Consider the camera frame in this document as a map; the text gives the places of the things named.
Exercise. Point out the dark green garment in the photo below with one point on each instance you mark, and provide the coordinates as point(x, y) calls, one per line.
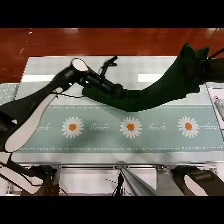
point(166, 88)

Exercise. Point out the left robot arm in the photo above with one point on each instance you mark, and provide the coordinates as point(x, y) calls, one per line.
point(30, 106)

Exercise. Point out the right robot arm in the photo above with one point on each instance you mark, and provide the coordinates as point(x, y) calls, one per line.
point(213, 70)

